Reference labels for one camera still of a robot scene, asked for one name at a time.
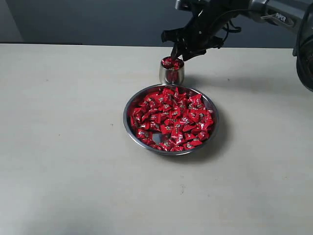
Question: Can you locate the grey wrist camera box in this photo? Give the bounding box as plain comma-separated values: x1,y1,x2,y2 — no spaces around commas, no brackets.
175,0,195,11

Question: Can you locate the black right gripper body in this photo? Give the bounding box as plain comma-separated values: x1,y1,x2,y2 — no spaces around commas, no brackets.
161,0,249,52

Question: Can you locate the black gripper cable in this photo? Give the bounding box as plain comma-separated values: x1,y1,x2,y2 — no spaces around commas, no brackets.
210,9,243,49

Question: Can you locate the round steel bowl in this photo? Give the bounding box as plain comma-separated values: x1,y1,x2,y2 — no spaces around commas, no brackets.
123,84,219,156

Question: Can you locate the shiny steel cup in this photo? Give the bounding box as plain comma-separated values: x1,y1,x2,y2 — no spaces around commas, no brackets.
159,63,184,85

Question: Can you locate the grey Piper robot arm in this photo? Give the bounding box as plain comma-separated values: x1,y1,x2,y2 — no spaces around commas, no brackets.
161,0,313,91

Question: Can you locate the red candy front right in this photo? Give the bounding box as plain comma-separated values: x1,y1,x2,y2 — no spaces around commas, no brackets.
183,139,202,150

